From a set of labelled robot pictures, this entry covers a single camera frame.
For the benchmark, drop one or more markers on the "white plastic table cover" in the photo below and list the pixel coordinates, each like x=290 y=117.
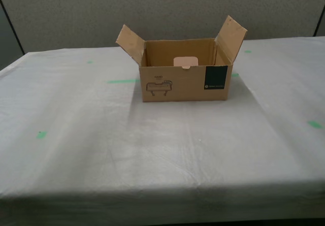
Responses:
x=162 y=147

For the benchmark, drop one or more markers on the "grey fabric cubicle partition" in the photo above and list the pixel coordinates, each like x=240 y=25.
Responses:
x=162 y=7

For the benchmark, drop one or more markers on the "brown cardboard box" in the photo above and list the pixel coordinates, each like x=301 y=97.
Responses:
x=177 y=86

